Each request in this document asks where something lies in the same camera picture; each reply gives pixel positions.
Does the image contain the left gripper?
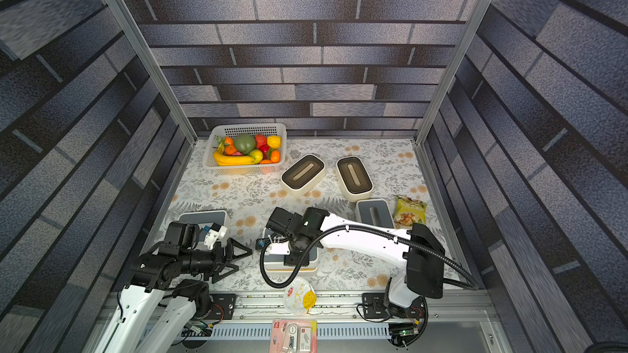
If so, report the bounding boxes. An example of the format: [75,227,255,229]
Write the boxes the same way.
[182,237,254,279]

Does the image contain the white box grey lid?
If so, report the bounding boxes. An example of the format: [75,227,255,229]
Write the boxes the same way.
[171,210,229,238]
[261,228,319,274]
[355,199,395,229]

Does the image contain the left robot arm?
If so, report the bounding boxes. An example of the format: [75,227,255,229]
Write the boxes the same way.
[95,222,253,352]

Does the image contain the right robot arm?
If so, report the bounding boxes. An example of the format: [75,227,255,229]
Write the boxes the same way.
[258,207,446,314]

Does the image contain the floral table cloth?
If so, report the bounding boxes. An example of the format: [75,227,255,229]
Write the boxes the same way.
[142,138,454,292]

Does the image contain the cream box dark lid left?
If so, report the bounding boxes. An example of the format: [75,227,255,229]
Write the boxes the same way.
[281,155,326,197]

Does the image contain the cream box dark lid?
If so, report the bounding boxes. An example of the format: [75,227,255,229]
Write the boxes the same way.
[281,155,326,197]
[335,156,374,202]

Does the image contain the cream box dark lid right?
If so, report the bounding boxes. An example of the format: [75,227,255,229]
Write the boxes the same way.
[335,156,374,202]

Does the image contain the orange toy fruit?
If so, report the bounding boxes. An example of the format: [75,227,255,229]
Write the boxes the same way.
[270,150,281,163]

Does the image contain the pink packaged item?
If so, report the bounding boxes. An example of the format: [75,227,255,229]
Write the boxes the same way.
[269,320,318,353]

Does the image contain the yellow toy banana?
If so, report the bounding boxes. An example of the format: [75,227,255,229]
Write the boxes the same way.
[214,150,254,166]

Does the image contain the yellow toy pepper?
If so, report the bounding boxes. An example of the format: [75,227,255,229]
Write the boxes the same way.
[267,136,281,149]

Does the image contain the red toy pepper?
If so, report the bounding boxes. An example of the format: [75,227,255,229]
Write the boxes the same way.
[254,134,268,149]

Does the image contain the snack bag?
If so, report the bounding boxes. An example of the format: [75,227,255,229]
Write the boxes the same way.
[393,195,428,228]

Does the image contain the white plastic fruit basket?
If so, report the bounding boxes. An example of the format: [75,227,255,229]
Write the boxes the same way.
[204,123,287,174]

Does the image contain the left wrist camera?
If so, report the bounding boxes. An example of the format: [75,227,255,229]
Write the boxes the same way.
[203,223,227,250]

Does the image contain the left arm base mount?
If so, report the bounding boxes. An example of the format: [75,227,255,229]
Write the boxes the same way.
[196,294,237,324]

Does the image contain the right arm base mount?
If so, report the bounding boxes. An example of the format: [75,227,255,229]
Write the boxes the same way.
[356,293,428,323]

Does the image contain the aluminium rail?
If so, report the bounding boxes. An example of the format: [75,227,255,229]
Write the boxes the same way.
[97,288,497,325]

